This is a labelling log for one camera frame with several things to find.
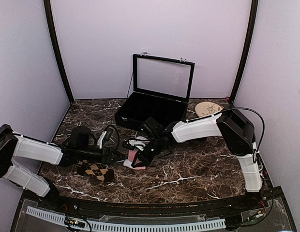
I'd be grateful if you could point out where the black display case glass lid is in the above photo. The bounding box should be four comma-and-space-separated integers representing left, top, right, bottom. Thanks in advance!
115, 54, 195, 131

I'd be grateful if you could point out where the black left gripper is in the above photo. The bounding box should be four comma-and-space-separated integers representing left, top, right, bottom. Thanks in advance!
77, 146, 125, 165

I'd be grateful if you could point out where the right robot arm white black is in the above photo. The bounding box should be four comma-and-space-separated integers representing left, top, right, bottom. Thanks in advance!
132, 107, 263, 210

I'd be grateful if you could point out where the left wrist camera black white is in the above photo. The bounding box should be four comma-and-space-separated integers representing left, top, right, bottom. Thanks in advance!
67, 125, 117, 149

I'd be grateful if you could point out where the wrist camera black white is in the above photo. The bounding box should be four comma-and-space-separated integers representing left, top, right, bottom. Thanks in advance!
122, 117, 165, 152
67, 125, 117, 149

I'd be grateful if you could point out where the small circuit board with leds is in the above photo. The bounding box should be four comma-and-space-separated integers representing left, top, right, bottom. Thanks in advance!
64, 217, 86, 229

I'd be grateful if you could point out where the white slotted cable duct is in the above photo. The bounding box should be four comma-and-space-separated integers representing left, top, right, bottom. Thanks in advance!
26, 206, 226, 232

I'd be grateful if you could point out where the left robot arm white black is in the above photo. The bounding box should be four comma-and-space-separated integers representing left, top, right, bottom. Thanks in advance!
0, 124, 125, 211

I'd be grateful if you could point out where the brown argyle sock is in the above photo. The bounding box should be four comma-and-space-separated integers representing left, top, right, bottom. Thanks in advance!
76, 160, 114, 183

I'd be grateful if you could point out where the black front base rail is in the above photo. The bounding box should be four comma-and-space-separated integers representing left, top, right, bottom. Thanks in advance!
11, 187, 297, 232

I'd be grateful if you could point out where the pink teal patterned sock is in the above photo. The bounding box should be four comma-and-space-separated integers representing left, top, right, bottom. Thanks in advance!
123, 150, 146, 170

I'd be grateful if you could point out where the black left frame post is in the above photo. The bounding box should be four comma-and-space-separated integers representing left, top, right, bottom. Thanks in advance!
44, 0, 75, 104

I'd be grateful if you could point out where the black right frame post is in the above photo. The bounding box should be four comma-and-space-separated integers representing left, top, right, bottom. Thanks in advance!
228, 0, 259, 104

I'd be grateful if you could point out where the black frame post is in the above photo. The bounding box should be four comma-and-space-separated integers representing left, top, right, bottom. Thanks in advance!
44, 0, 75, 104
228, 0, 259, 104

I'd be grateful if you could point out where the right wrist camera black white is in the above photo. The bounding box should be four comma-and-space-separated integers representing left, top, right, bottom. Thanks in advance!
122, 117, 165, 152

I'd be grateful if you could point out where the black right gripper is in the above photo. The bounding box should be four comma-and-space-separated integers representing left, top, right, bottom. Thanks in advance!
132, 136, 163, 168

